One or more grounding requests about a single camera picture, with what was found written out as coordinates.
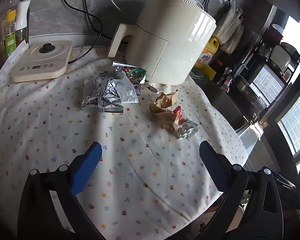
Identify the black dish rack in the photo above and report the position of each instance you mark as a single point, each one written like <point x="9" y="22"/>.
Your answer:
<point x="266" y="72"/>

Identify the white pill blister pack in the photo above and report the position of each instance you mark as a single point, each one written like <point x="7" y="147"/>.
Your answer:
<point x="187" y="129"/>

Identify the yellow cap green bottle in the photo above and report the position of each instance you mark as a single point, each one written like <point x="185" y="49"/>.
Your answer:
<point x="9" y="28"/>

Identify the green candy wrapper bag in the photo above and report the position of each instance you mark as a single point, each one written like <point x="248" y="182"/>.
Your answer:
<point x="136" y="75"/>

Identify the white trash bucket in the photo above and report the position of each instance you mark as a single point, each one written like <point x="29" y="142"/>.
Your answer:
<point x="215" y="224"/>

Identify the white top oil sprayer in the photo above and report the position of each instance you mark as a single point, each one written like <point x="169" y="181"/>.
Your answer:
<point x="21" y="27"/>

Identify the yellow dish soap bottle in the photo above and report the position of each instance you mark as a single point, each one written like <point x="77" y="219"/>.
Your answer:
<point x="205" y="57"/>

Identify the brown paper bag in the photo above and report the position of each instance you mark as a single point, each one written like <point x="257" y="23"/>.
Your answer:
<point x="161" y="112"/>

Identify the stainless steel sink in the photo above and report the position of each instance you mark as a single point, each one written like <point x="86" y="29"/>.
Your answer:
<point x="224" y="104"/>

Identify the cream air fryer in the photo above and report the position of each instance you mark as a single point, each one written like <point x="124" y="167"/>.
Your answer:
<point x="167" y="39"/>

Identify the floral white tablecloth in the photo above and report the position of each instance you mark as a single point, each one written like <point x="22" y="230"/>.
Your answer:
<point x="147" y="185"/>

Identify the cream induction cooker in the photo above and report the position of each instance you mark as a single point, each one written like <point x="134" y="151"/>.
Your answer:
<point x="43" y="61"/>

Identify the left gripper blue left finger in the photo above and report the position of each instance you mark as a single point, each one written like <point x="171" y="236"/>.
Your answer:
<point x="83" y="166"/>

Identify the red cigarette pack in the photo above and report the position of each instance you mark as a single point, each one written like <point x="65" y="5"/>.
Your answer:
<point x="178" y="112"/>

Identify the silver foil snack bag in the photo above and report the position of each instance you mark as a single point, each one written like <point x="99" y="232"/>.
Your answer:
<point x="109" y="92"/>

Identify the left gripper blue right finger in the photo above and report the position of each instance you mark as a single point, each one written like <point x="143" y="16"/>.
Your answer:
<point x="217" y="166"/>

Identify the hanging plastic bags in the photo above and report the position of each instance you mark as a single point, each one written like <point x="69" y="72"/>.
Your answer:
<point x="229" y="31"/>

